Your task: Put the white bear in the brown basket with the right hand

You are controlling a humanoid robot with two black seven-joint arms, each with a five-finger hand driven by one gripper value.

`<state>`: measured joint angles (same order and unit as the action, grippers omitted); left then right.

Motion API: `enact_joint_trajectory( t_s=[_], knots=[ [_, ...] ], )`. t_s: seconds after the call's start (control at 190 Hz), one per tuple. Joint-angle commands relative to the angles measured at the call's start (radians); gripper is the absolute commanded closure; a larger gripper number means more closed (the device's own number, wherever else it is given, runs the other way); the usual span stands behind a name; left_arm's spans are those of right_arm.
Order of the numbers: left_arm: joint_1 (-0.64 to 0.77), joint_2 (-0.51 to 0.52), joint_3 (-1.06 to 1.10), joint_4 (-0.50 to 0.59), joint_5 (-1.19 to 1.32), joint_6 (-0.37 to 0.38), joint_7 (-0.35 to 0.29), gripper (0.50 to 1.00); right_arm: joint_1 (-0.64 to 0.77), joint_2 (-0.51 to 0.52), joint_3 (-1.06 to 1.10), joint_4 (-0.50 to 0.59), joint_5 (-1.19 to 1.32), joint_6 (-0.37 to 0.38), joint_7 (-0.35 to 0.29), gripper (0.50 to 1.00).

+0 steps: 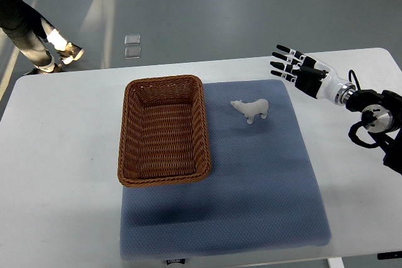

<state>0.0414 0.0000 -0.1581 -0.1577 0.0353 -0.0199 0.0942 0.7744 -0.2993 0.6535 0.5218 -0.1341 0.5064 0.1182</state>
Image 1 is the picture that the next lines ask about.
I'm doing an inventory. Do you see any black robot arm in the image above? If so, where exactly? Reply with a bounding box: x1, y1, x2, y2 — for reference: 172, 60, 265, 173
345, 70, 401, 174

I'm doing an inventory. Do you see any black table control panel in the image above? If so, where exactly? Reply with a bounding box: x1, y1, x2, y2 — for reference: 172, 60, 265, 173
377, 251, 402, 260

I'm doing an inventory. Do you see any lower clear floor tile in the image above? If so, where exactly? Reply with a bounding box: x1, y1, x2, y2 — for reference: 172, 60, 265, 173
124, 46, 141, 60

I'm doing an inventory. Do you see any upper clear floor tile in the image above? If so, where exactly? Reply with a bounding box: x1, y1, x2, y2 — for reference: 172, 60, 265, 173
124, 34, 141, 45

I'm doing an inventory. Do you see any black mat label tag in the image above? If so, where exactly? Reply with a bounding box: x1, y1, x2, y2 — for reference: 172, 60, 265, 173
166, 259, 186, 265

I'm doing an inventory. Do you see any blue quilted mat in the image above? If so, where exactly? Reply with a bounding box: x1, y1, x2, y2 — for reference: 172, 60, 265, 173
120, 80, 331, 260

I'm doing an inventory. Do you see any brown wicker basket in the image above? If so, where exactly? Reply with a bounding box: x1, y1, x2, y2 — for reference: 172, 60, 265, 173
117, 75, 212, 188

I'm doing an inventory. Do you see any clear floor tile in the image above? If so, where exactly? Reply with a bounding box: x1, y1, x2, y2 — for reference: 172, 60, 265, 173
124, 46, 141, 60
124, 34, 141, 45

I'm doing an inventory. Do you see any person in black clothes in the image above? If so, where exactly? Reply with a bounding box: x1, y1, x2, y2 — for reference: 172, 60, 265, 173
1, 0, 84, 75

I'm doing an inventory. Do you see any white bear figurine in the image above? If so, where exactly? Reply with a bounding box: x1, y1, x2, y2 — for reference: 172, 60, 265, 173
230, 99, 269, 124

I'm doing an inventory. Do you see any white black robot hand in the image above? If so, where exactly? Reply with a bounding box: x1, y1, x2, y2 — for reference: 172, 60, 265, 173
270, 45, 357, 106

